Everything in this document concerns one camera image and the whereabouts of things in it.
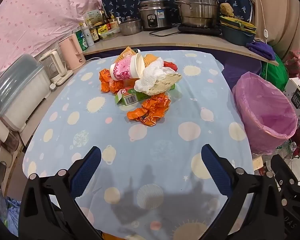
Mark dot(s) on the orange wrapper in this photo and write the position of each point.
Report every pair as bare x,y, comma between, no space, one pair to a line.
106,80
150,110

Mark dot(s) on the purple cloth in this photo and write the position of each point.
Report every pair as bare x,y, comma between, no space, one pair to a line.
240,65

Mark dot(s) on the blue dotted tablecloth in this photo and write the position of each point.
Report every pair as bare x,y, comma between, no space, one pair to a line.
152,140

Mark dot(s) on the purple towel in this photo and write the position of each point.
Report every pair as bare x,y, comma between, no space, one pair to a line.
261,50

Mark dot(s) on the green bag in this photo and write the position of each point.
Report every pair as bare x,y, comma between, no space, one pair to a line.
275,75

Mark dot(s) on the pink lined trash bin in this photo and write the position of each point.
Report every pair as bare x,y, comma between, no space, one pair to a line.
255,110

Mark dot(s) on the pink dotted curtain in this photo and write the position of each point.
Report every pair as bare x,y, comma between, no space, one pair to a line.
27,17

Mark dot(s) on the pink electric kettle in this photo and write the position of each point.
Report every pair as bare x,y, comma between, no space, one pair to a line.
71,52

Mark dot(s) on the small steel lidded pot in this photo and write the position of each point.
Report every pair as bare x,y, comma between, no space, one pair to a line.
130,27

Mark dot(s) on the wooden shelf board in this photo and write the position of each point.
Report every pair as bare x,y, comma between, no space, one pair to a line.
165,40

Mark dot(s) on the green cardboard box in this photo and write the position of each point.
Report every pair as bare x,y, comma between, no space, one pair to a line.
172,87
130,99

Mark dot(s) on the white box with grey lid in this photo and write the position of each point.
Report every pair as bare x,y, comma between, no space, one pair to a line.
20,100

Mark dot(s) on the black induction cooker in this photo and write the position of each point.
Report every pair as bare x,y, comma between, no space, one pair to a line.
197,31

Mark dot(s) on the red plastic bag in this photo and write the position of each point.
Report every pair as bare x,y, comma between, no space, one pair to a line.
171,65

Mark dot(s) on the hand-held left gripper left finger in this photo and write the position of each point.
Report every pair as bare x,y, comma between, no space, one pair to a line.
87,172

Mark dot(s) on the beige curtain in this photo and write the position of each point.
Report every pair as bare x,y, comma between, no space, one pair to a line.
285,10

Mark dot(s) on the group of condiment bottles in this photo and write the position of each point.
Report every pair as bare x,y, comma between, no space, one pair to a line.
93,33

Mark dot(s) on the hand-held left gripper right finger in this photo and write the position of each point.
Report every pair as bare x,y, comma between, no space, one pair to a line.
215,172

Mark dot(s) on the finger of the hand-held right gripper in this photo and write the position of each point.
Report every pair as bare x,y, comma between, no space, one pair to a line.
277,166

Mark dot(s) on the pink patterned paper cup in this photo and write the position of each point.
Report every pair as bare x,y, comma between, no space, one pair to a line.
125,68

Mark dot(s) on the white green cardboard carton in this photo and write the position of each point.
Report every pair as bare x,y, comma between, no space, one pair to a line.
296,97

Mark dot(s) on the clear plastic bottle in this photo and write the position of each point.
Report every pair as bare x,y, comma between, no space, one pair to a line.
291,147

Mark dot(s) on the blue plastic bag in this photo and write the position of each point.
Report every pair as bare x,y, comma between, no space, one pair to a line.
12,212

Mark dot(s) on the blue plastic basin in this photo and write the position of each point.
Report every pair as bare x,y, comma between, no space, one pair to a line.
235,38

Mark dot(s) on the steel steamer pot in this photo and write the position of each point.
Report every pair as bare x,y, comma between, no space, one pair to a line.
197,7

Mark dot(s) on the steel rice cooker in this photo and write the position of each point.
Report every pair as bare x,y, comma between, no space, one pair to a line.
152,17

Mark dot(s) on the yellow loofah sponge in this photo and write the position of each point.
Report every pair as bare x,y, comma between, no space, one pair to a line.
227,10

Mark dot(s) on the beige loofah piece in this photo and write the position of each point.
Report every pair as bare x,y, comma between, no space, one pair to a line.
165,83

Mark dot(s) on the white electric kettle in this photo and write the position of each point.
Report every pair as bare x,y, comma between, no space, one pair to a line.
56,65

